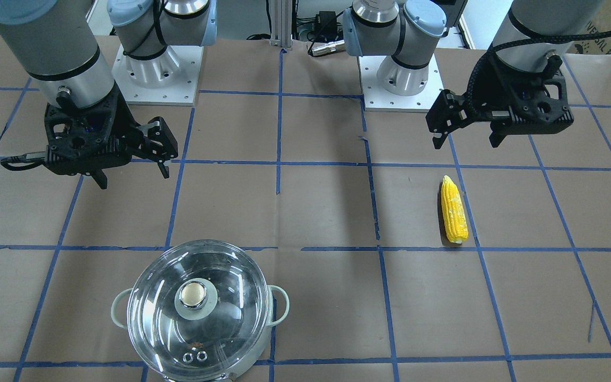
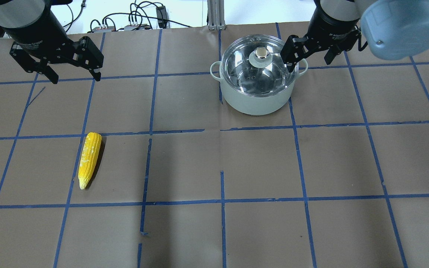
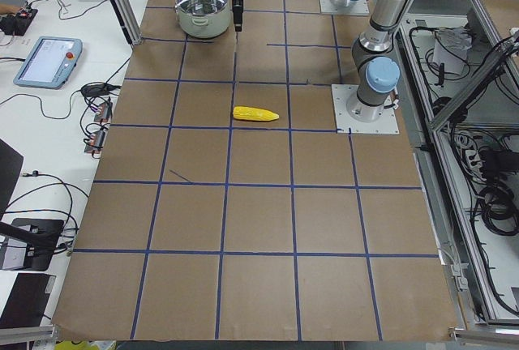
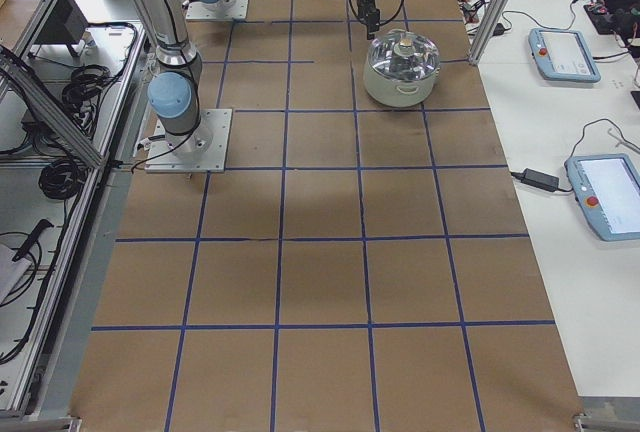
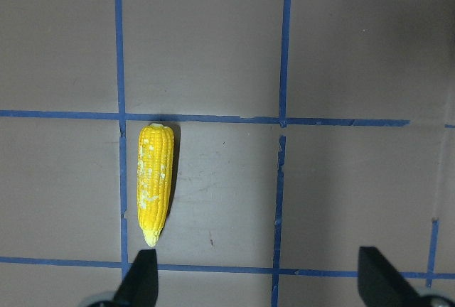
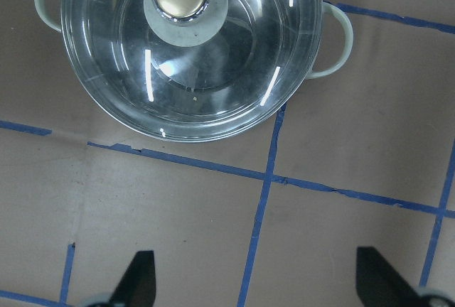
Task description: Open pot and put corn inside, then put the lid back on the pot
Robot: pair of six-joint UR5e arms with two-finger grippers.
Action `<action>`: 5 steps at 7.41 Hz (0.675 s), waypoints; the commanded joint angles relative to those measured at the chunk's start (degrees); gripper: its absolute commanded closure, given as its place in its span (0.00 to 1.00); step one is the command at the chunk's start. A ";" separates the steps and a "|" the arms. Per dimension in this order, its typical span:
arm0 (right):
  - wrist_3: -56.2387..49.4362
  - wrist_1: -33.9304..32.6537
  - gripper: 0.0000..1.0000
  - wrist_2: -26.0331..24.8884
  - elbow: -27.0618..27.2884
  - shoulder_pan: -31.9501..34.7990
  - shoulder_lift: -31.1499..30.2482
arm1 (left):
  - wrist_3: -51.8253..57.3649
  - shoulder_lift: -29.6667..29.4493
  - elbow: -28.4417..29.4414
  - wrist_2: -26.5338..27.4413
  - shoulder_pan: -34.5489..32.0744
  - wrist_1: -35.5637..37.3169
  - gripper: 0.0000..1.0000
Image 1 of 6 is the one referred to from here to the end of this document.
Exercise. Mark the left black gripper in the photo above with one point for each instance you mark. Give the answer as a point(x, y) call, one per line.
point(488, 89)

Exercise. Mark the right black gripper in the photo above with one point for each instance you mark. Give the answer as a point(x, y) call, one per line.
point(125, 121)

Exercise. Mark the yellow corn cob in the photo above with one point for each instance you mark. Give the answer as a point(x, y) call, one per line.
point(454, 218)

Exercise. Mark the glass pot lid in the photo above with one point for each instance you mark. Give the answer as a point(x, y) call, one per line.
point(199, 310)

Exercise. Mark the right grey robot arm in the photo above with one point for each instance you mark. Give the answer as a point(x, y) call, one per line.
point(54, 44)

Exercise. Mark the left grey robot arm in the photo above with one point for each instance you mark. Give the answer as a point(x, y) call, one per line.
point(409, 31)

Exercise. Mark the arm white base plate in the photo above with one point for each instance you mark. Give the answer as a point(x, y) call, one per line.
point(168, 80)
point(380, 95)

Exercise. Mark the aluminium frame post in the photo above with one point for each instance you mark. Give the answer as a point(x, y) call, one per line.
point(281, 22)

